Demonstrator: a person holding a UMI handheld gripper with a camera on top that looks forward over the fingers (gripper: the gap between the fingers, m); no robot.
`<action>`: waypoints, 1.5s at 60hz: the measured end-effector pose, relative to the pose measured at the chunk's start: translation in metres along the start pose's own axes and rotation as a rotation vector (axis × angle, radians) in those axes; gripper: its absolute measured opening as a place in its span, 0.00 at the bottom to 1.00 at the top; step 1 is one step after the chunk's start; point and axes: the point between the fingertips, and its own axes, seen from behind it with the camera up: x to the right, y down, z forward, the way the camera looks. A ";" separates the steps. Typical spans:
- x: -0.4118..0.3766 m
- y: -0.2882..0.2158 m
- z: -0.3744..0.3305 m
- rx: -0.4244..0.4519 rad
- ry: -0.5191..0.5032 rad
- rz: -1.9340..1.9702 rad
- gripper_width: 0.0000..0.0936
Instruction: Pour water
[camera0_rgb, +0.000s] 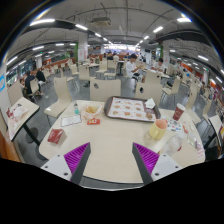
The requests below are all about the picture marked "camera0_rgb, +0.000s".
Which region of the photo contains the small red sauce packet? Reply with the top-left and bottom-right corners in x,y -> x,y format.
87,118 -> 100,125

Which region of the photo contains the fried food in paper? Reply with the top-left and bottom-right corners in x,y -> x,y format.
81,103 -> 103,120

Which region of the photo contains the beige chair left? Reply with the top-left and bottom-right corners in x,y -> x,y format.
44,77 -> 72,120

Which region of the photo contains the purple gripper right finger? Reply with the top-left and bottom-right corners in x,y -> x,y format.
132,143 -> 182,185

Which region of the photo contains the white printed card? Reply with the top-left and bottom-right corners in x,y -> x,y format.
61,114 -> 82,127

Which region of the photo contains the crumpled white napkin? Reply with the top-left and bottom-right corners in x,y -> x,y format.
145,98 -> 155,109

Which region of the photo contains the beige chair centre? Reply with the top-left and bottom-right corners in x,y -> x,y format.
90,78 -> 121,102

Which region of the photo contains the beige chair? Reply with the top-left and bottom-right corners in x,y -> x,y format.
90,78 -> 121,102
134,83 -> 162,105
44,77 -> 72,120

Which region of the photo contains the colourful paper leaflet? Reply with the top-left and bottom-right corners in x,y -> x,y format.
162,116 -> 183,132

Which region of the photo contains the person in white shirt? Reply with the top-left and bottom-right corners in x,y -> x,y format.
126,54 -> 142,80

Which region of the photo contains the left neighbouring table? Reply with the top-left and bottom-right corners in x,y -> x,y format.
7,97 -> 40,145

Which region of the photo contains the yellow plastic pitcher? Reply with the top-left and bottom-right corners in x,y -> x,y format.
149,119 -> 167,140

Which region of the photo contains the clear plastic water bottle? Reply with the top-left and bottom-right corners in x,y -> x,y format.
161,132 -> 185,156

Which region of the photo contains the paper tray liner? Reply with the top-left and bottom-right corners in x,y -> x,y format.
107,97 -> 157,122

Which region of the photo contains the small clear bottle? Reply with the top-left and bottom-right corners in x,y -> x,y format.
74,103 -> 80,114

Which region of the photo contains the dark food tray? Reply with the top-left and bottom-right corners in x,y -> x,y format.
104,96 -> 161,123

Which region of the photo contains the person in black left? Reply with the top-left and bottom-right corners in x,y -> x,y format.
25,70 -> 43,97

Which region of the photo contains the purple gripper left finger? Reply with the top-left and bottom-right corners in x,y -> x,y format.
42,143 -> 91,185

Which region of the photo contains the red packet on table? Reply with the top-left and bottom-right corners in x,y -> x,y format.
48,129 -> 66,144

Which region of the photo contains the red paper cup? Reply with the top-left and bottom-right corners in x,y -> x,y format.
173,103 -> 186,121

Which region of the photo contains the beige chair right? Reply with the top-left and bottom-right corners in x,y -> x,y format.
134,83 -> 162,105

